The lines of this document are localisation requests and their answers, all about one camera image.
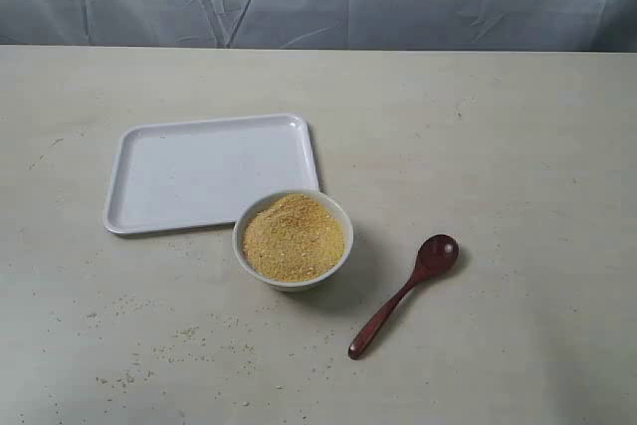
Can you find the dark brown wooden spoon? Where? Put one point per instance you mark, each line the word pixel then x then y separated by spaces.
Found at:
pixel 436 257

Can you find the white bowl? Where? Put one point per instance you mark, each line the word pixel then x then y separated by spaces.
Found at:
pixel 263 203

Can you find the white rectangular plastic tray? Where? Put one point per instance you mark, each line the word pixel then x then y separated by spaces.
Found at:
pixel 196 174

